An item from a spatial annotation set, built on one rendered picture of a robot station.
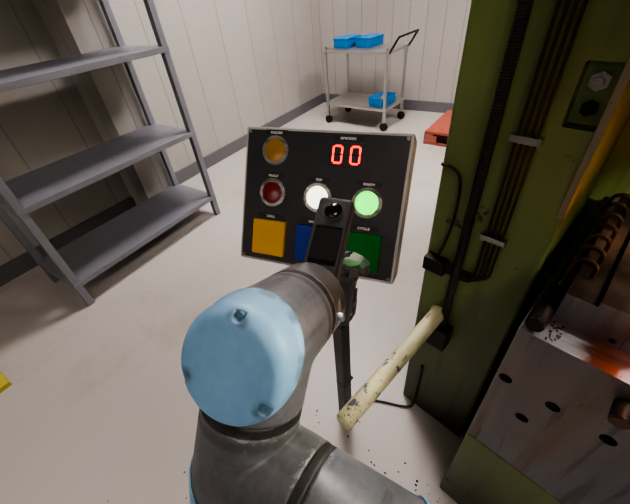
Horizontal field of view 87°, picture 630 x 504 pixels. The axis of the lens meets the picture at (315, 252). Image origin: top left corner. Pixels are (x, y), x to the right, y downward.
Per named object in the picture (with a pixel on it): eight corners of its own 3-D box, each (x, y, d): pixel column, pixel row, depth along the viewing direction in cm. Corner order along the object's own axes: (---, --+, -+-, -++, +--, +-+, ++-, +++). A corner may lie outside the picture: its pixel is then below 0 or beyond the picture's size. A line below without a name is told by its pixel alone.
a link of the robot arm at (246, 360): (164, 408, 25) (176, 287, 23) (248, 342, 37) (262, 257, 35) (272, 461, 23) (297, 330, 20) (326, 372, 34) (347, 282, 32)
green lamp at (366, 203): (371, 220, 62) (371, 200, 59) (352, 212, 64) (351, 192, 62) (381, 213, 63) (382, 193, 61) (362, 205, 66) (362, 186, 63)
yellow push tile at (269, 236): (282, 257, 70) (285, 222, 68) (251, 252, 72) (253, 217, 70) (286, 256, 72) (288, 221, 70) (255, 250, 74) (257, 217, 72)
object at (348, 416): (351, 436, 77) (350, 426, 74) (334, 420, 80) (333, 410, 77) (445, 322, 100) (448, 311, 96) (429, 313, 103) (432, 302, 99)
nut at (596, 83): (590, 121, 53) (611, 73, 49) (572, 119, 55) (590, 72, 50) (596, 116, 55) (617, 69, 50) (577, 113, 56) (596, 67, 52)
